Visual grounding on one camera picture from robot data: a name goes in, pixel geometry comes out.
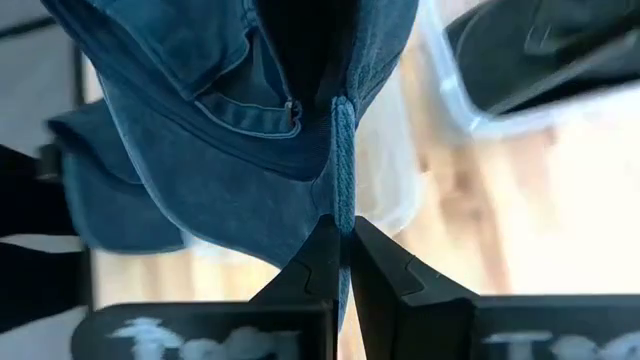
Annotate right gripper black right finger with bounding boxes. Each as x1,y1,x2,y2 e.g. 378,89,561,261
348,214,477,360

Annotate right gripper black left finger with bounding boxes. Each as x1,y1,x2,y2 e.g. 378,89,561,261
248,214,344,360

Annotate blue denim cap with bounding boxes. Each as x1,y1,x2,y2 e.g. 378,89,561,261
39,0,420,331
45,98,187,255

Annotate black cap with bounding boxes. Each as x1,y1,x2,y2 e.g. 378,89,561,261
522,0,640,57
446,0,640,117

